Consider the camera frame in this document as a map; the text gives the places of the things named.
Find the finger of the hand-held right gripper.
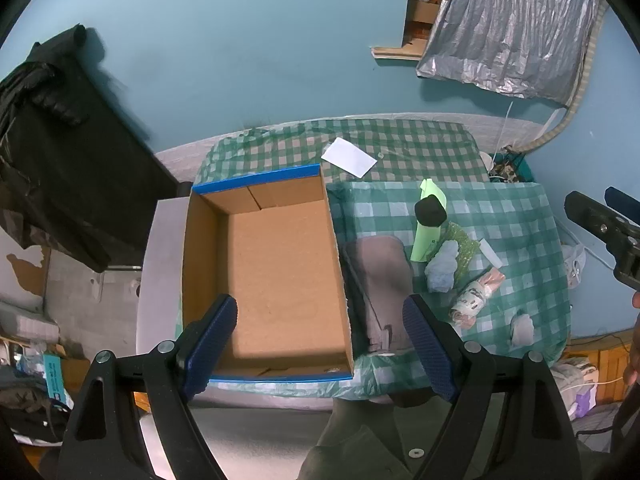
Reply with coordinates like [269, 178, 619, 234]
[564, 191, 640, 291]
[604, 186, 640, 226]

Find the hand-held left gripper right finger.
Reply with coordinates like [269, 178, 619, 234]
[403, 294, 583, 480]

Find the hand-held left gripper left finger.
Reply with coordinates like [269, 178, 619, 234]
[60, 294, 238, 480]

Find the clear plastic bag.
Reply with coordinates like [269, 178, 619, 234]
[425, 240, 461, 293]

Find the small white cloth wad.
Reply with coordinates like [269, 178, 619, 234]
[509, 312, 537, 347]

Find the blue-rimmed cardboard box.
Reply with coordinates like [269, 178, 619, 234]
[181, 164, 355, 382]

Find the white plastic bag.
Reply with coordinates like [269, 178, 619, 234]
[560, 244, 587, 290]

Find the teal checkered plastic tablecloth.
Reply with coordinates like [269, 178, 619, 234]
[175, 180, 573, 401]

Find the light green foam sheet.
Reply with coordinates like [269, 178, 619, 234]
[410, 178, 447, 263]

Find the green glitter scouring sponge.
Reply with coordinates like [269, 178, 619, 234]
[442, 221, 481, 281]

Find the small white plastic tube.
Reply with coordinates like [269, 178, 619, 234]
[477, 239, 504, 269]

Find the black sock ball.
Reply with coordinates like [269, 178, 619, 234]
[415, 196, 447, 227]

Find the wooden crate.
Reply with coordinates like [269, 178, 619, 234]
[560, 330, 636, 408]

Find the white purple bag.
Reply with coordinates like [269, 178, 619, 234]
[549, 360, 602, 420]

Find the blue carton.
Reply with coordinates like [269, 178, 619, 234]
[42, 354, 70, 405]

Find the dark clothes pile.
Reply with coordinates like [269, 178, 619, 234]
[0, 364, 72, 447]

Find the dark green checkered cloth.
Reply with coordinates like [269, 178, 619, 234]
[192, 117, 491, 196]

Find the white paper card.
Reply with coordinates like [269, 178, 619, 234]
[321, 137, 378, 178]

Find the silver foil sheet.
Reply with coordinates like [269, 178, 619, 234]
[416, 0, 601, 107]

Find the black plastic bag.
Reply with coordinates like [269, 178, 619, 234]
[0, 24, 178, 273]

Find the wooden board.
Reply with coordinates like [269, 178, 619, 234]
[371, 35, 432, 62]

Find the checkered woven strap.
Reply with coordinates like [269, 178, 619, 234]
[520, 10, 603, 153]

